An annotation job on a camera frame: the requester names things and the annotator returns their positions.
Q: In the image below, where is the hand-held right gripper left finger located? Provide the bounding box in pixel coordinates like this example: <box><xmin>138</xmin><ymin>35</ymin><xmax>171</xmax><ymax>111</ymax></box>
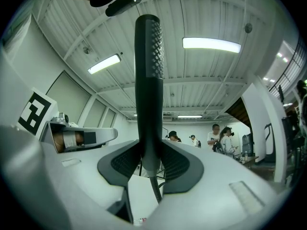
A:
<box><xmin>42</xmin><ymin>139</ymin><xmax>142</xmax><ymax>230</ymax></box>

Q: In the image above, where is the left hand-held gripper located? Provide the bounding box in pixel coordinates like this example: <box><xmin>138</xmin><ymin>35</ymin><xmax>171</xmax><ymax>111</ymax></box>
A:
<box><xmin>18</xmin><ymin>87</ymin><xmax>119</xmax><ymax>154</ymax></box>

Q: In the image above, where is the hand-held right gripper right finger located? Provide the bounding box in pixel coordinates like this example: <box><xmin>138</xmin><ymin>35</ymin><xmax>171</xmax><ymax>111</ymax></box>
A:
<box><xmin>145</xmin><ymin>139</ymin><xmax>284</xmax><ymax>230</ymax></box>

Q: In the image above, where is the black handheld shower wand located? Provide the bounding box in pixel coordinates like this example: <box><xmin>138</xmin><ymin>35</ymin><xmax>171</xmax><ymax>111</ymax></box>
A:
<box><xmin>134</xmin><ymin>13</ymin><xmax>166</xmax><ymax>177</ymax></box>

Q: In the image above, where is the black flexible metal hose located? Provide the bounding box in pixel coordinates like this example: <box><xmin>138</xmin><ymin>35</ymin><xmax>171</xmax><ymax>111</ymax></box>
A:
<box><xmin>149</xmin><ymin>175</ymin><xmax>166</xmax><ymax>204</ymax></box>

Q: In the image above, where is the white bathtub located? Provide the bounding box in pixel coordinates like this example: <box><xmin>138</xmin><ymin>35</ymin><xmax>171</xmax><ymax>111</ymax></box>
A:
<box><xmin>127</xmin><ymin>173</ymin><xmax>166</xmax><ymax>225</ymax></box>

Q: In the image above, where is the person's left hand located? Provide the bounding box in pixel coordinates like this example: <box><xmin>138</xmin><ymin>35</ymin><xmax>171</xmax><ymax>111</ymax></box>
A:
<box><xmin>53</xmin><ymin>131</ymin><xmax>84</xmax><ymax>152</ymax></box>

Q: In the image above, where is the grey window blind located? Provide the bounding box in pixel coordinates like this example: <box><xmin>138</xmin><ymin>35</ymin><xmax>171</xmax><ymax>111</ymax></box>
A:
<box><xmin>46</xmin><ymin>70</ymin><xmax>92</xmax><ymax>129</ymax></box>
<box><xmin>102</xmin><ymin>108</ymin><xmax>117</xmax><ymax>129</ymax></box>
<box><xmin>83</xmin><ymin>98</ymin><xmax>107</xmax><ymax>128</ymax></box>

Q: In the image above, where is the dark table with black legs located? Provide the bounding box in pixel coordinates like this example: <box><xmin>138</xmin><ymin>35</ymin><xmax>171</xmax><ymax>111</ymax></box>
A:
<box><xmin>234</xmin><ymin>153</ymin><xmax>260</xmax><ymax>170</ymax></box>

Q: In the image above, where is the black stair railing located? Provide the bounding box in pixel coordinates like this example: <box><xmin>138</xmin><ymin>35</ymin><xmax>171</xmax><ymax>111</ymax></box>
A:
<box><xmin>268</xmin><ymin>34</ymin><xmax>307</xmax><ymax>93</ymax></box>

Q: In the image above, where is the small silver fisheye camera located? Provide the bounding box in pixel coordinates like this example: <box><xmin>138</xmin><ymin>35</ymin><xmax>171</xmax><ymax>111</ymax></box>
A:
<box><xmin>57</xmin><ymin>112</ymin><xmax>70</xmax><ymax>125</ymax></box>

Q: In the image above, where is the black head-worn camera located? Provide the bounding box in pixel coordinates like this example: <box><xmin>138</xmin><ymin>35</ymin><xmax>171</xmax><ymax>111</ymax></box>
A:
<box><xmin>90</xmin><ymin>0</ymin><xmax>142</xmax><ymax>18</ymax></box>

